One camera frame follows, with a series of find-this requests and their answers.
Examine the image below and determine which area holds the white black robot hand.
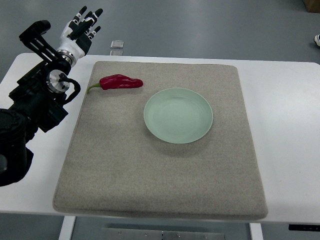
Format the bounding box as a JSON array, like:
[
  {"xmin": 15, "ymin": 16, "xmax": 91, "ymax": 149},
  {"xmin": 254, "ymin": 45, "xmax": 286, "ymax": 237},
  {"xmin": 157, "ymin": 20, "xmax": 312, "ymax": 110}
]
[{"xmin": 57, "ymin": 6, "xmax": 103, "ymax": 64}]

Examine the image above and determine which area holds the red chili pepper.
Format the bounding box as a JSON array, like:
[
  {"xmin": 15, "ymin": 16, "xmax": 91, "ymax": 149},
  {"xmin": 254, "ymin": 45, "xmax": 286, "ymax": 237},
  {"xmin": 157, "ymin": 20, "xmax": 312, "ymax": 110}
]
[{"xmin": 86, "ymin": 74, "xmax": 144, "ymax": 93}]

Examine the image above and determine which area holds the pale green plate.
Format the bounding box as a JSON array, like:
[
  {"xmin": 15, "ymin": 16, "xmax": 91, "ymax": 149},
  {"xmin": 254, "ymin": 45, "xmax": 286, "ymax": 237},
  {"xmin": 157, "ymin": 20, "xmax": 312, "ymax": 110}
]
[{"xmin": 143, "ymin": 87, "xmax": 214, "ymax": 144}]

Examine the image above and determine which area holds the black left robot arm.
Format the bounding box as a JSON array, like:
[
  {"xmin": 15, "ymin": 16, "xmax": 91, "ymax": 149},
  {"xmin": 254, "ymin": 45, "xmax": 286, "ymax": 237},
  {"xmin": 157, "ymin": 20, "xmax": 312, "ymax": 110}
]
[{"xmin": 0, "ymin": 20, "xmax": 81, "ymax": 186}]

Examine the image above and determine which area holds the clear floor socket cover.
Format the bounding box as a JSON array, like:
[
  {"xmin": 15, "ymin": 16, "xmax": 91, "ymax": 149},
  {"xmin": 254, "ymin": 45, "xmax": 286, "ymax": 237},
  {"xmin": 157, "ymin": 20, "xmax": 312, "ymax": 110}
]
[{"xmin": 110, "ymin": 40, "xmax": 124, "ymax": 49}]

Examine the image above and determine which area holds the beige felt mat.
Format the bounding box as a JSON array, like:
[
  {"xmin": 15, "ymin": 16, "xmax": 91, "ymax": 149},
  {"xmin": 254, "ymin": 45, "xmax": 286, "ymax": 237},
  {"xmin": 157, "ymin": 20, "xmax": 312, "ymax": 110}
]
[{"xmin": 53, "ymin": 61, "xmax": 268, "ymax": 220}]

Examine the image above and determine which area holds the white table left leg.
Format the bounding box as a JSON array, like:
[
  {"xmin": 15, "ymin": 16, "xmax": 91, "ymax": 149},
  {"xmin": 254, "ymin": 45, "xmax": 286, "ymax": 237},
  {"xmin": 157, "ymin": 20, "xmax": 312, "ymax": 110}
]
[{"xmin": 58, "ymin": 216, "xmax": 76, "ymax": 240}]

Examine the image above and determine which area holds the white table leg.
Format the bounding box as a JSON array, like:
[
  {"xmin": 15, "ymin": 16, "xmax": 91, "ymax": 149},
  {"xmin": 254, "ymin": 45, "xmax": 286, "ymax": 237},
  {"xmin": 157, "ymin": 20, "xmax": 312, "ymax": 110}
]
[
  {"xmin": 58, "ymin": 216, "xmax": 76, "ymax": 240},
  {"xmin": 249, "ymin": 223, "xmax": 264, "ymax": 240}
]

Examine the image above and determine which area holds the cardboard box corner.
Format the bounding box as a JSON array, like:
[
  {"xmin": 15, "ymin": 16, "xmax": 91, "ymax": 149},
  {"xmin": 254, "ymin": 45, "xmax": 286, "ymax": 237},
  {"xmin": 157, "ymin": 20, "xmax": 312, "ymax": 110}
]
[{"xmin": 303, "ymin": 0, "xmax": 320, "ymax": 13}]

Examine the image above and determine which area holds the white sneaker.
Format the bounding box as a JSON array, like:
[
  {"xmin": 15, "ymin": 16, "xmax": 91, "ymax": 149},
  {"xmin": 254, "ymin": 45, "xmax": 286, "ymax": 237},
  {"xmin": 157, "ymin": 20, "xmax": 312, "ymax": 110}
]
[{"xmin": 313, "ymin": 34, "xmax": 320, "ymax": 47}]

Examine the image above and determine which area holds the white table right leg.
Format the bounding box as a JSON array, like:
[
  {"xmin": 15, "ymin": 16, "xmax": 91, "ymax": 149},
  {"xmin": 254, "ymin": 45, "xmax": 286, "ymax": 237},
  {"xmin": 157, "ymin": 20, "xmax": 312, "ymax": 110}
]
[{"xmin": 249, "ymin": 223, "xmax": 264, "ymax": 240}]

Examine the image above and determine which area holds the black table control panel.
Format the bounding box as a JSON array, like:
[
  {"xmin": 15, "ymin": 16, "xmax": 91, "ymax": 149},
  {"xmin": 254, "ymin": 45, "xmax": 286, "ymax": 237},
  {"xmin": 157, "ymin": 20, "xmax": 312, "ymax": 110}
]
[{"xmin": 288, "ymin": 224, "xmax": 320, "ymax": 232}]

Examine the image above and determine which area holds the metal table base plate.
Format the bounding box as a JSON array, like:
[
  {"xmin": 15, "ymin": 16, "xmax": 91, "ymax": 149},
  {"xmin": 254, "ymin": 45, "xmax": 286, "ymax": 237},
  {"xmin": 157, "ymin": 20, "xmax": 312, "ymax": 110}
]
[{"xmin": 100, "ymin": 228, "xmax": 226, "ymax": 240}]

